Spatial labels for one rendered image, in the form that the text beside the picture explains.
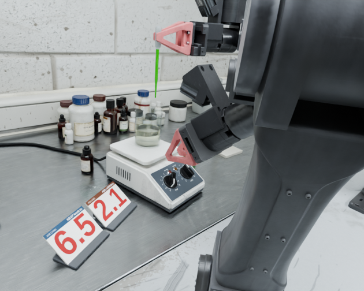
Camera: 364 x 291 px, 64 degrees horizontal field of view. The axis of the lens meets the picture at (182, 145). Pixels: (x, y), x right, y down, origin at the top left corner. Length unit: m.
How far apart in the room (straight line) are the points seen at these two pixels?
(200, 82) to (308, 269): 0.36
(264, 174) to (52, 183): 0.59
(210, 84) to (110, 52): 0.70
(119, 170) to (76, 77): 0.49
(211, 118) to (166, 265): 0.25
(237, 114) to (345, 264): 0.34
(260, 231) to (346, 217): 0.55
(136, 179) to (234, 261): 0.41
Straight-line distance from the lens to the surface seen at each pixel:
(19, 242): 0.58
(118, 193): 0.62
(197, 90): 0.47
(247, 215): 0.21
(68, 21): 1.04
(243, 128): 0.43
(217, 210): 0.64
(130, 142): 0.70
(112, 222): 0.58
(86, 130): 0.91
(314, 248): 0.63
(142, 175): 0.62
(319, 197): 0.19
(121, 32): 1.13
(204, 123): 0.46
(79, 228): 0.54
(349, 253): 0.66
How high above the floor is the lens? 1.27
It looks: 23 degrees down
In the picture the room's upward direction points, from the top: 6 degrees clockwise
